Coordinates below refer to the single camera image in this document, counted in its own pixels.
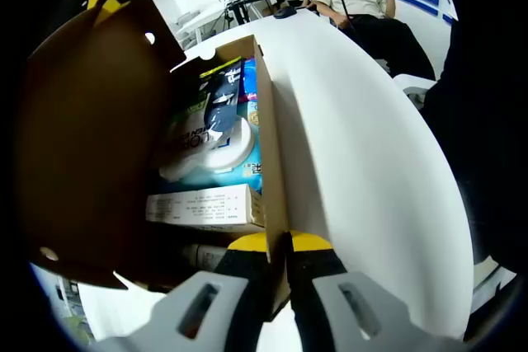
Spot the dark blue soft sachet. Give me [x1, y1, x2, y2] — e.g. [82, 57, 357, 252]
[167, 57, 245, 163]

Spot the blue soft wet wipes pack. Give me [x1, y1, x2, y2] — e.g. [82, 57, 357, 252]
[158, 58, 265, 195]

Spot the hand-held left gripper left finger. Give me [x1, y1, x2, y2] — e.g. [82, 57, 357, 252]
[127, 232, 271, 352]

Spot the brown cardboard shoe box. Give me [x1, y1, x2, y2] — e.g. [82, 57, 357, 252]
[18, 0, 299, 322]

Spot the white printed carton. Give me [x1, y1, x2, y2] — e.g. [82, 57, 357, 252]
[144, 183, 266, 230]

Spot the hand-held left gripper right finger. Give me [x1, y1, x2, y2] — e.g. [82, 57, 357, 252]
[287, 229, 418, 352]

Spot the white bottle with clear cap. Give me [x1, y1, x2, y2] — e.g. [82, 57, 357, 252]
[181, 242, 230, 273]

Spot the person's black shirt torso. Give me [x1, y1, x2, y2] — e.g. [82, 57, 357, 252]
[422, 0, 528, 343]

